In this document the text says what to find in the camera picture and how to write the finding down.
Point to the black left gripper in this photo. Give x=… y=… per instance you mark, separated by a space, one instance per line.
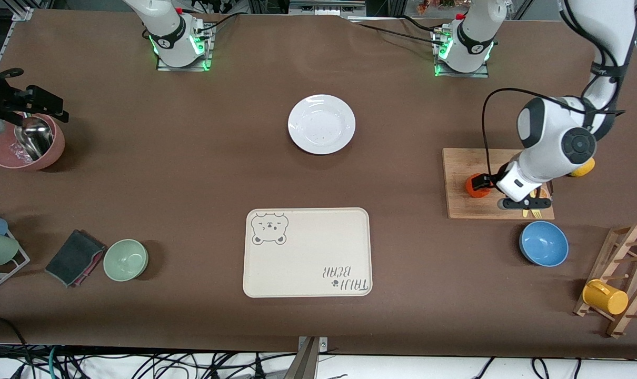
x=493 y=179

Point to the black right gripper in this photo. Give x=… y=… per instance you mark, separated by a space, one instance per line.
x=14 y=99

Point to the orange fruit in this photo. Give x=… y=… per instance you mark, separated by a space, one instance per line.
x=475 y=193

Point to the white round plate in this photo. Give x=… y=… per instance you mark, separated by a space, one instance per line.
x=321 y=124

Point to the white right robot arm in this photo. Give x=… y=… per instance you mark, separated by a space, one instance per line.
x=166 y=26

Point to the bamboo cutting board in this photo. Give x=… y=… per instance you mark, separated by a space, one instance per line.
x=466 y=158

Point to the stainless steel scoop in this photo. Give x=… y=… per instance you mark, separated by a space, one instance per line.
x=34 y=138

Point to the yellow plastic fork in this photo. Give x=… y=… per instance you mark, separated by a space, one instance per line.
x=535 y=213

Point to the pink bowl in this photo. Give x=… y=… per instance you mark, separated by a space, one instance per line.
x=2 y=153

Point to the blue bowl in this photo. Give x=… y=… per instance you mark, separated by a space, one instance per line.
x=544 y=243

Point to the yellow lemon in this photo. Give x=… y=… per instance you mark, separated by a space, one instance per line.
x=587 y=170

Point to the wooden mug rack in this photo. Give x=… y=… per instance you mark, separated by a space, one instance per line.
x=608 y=268

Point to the dark grey folded cloth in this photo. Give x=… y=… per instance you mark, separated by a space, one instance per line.
x=73 y=258

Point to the yellow mug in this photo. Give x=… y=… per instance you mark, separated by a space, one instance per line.
x=605 y=297

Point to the pale green bowl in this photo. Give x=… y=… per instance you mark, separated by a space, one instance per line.
x=126 y=260

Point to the cream bear print tray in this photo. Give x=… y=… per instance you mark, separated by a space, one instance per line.
x=308 y=258

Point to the aluminium frame corner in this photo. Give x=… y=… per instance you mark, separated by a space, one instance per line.
x=21 y=15

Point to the aluminium camera post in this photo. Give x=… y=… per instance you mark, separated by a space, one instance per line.
x=308 y=363

